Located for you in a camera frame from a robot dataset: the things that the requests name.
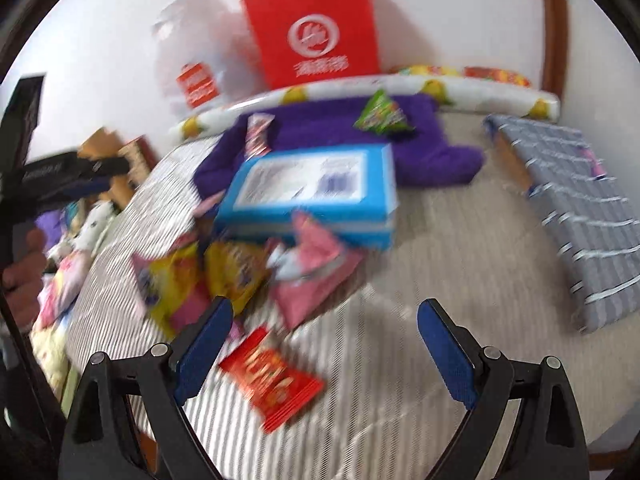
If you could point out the white plastic bag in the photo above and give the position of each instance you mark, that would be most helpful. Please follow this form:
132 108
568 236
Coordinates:
200 45

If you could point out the wooden headboard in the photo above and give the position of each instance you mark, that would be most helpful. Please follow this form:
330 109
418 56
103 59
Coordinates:
552 20

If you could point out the brown wooden box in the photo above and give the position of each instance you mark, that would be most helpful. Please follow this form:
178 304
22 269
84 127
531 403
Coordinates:
100 142

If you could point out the purple towel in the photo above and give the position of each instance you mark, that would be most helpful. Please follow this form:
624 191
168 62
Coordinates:
320 125

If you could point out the red paper bag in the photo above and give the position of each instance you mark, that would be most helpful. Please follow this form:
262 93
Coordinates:
310 30

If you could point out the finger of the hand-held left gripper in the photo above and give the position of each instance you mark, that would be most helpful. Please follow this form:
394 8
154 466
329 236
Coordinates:
100 170

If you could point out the red chips bag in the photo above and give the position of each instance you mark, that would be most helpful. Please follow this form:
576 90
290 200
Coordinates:
495 75

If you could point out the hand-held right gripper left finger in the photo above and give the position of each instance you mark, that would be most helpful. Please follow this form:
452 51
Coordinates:
205 352

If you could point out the patterned book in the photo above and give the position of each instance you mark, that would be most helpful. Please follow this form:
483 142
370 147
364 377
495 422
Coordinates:
140 155

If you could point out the pink and yellow snack packet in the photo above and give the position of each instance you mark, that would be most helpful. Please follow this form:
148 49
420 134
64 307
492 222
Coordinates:
167 280

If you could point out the white dotted plush toy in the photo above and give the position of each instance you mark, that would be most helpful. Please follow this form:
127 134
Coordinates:
92 225

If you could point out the rolled fruit print mat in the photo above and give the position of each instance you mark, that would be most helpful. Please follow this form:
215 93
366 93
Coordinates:
480 90

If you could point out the yellow chips bag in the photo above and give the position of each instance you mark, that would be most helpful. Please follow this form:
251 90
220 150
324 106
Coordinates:
427 70

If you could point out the red snack packet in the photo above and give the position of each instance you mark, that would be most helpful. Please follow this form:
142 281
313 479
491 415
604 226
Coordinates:
270 377

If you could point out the pink white snack packet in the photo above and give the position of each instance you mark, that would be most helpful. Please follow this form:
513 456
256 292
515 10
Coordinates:
258 135

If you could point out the pink printed cloth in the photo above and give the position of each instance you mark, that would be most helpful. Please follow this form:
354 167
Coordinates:
60 285

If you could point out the grey checked pillow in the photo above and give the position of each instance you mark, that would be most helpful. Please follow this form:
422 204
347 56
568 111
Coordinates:
575 210

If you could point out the pink triangular snack packet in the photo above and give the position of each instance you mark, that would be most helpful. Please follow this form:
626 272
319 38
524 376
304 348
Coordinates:
312 265

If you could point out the person's left hand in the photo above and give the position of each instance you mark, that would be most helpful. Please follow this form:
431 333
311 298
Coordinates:
25 280

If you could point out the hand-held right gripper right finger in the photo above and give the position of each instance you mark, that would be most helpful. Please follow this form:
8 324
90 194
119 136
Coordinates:
447 355

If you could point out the green snack packet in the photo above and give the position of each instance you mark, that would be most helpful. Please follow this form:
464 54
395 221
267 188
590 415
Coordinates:
382 112

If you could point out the blue cardboard box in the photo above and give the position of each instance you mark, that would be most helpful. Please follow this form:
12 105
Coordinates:
300 195

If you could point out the striped bed sheet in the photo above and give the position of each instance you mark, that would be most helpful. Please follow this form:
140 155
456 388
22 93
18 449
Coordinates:
450 270

